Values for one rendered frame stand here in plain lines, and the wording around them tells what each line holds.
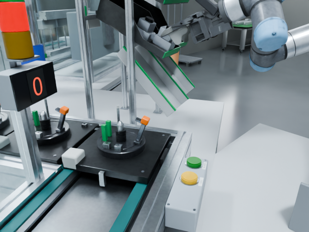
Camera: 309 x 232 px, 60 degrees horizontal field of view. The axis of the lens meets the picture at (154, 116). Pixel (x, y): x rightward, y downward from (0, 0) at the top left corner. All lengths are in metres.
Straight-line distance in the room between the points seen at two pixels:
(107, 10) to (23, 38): 0.44
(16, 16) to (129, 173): 0.41
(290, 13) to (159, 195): 9.41
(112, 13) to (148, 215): 0.64
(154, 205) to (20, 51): 0.41
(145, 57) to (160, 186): 0.56
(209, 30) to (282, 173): 0.50
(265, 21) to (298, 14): 9.06
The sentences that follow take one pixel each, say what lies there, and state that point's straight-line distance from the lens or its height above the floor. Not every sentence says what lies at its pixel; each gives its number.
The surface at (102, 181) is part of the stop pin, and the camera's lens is 0.71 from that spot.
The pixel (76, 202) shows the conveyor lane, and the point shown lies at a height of 0.92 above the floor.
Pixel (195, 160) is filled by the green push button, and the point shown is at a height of 0.97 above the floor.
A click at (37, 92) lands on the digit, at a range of 0.60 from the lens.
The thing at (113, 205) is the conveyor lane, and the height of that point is 0.92.
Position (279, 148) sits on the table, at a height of 0.86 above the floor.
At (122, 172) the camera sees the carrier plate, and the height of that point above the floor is 0.97.
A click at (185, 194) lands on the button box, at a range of 0.64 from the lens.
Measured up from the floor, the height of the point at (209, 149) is 0.86.
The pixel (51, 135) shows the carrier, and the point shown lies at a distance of 0.86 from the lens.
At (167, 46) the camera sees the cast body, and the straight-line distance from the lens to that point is 0.89.
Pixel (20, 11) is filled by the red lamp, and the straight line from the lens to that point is 0.57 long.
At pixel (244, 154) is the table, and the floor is 0.86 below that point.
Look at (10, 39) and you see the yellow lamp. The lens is 0.58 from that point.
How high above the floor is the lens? 1.37
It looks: 24 degrees down
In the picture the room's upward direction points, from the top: straight up
